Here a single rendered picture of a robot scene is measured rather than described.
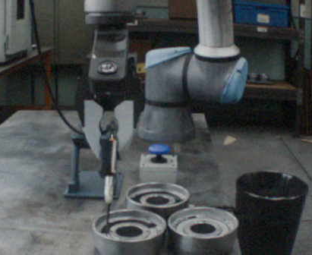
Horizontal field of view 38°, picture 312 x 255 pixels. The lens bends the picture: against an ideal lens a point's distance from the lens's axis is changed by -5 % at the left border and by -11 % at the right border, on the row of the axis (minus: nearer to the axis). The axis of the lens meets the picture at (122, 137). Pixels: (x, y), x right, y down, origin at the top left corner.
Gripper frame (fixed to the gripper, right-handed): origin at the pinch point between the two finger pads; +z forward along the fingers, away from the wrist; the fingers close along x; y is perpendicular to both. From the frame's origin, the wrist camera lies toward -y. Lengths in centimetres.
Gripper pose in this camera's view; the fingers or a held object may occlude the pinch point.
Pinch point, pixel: (109, 152)
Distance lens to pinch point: 70.7
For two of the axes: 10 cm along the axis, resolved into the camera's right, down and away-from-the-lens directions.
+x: -10.0, -0.2, 0.8
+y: 0.8, -2.8, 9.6
